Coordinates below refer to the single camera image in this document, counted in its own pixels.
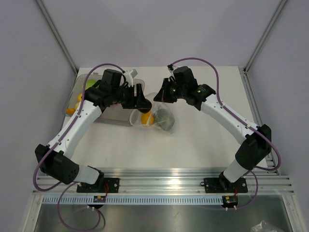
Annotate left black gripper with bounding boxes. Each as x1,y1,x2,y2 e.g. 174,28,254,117
111,83,149,109

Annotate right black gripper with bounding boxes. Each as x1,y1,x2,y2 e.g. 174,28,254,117
154,78,187,103

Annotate green netted melon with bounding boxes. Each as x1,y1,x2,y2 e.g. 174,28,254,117
154,108,175,131

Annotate clear zip top bag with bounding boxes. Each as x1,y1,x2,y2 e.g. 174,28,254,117
129,92,176,134

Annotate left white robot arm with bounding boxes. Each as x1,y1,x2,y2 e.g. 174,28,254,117
33,69,152,192

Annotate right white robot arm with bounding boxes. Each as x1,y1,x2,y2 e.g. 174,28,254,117
154,65,271,191

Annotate clear plastic food tray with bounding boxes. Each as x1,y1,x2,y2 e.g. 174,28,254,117
63,74,133,126

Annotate green cabbage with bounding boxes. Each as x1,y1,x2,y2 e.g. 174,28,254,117
85,79,96,89

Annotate small orange fruit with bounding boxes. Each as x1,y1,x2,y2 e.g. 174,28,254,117
65,108,76,115

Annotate crumpled plastic wrap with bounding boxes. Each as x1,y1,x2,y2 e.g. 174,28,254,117
250,220,282,232

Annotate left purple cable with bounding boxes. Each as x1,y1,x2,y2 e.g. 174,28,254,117
32,63,126,230

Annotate purple cable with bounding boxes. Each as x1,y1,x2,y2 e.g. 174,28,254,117
32,63,126,230
171,57,282,211

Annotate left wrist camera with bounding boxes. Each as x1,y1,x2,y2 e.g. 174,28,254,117
123,69,138,86

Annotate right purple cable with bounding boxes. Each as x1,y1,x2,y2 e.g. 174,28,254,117
171,57,282,211

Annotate aluminium rail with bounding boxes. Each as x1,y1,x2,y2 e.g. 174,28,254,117
32,168,295,195

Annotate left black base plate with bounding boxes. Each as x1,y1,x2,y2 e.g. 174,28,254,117
76,177,120,193

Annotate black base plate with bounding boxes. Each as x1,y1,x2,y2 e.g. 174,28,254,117
76,177,120,193
200,177,248,193

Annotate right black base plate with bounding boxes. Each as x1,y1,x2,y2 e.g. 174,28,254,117
200,177,248,193

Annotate white slotted cable duct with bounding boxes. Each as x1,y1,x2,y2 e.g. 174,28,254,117
42,195,223,205

